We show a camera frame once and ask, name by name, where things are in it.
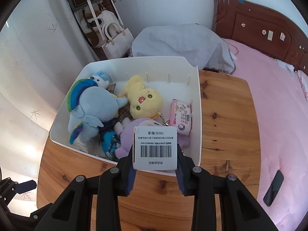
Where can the pink bed sheet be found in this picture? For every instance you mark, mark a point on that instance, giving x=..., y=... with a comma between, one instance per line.
x=272, y=125

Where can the purple plush toy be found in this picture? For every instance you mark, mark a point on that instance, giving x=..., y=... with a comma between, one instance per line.
x=126, y=134

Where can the white handbag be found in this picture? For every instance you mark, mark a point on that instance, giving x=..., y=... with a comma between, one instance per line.
x=118, y=44

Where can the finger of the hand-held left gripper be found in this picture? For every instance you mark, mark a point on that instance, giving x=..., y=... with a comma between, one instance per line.
x=39, y=213
x=26, y=186

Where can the rainbow mane pony plush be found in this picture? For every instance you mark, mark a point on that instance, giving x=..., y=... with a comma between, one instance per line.
x=83, y=86

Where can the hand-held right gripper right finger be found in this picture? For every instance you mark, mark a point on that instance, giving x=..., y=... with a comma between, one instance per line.
x=180, y=173

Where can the light blue plush toy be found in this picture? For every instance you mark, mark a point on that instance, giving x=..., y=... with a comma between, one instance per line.
x=96, y=105

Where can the white plastic storage bin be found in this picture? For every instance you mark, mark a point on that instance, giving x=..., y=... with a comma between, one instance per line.
x=190, y=130

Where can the pink ruffled pillow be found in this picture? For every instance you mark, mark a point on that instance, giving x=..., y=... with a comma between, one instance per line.
x=303, y=84

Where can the black smartphone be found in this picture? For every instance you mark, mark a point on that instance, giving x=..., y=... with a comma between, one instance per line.
x=273, y=189

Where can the white cardboard box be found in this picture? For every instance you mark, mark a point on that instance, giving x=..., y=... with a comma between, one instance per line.
x=155, y=146

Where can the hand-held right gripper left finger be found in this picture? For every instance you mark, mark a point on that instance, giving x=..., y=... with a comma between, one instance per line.
x=131, y=170

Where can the white patterned curtain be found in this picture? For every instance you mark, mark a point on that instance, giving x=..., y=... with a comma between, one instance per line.
x=28, y=77

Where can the pink wet wipes packet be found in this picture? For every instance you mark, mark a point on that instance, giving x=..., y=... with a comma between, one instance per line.
x=180, y=116

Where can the grey blue cloth cover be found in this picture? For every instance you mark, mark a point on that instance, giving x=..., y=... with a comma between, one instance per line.
x=182, y=45

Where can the brown plaid cloth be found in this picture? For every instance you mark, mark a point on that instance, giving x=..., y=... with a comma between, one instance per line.
x=123, y=114

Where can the white and brown plush bag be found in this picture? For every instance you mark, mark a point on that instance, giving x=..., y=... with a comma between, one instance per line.
x=101, y=21

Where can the brown wooden headboard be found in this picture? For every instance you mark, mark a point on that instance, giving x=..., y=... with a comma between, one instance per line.
x=259, y=21

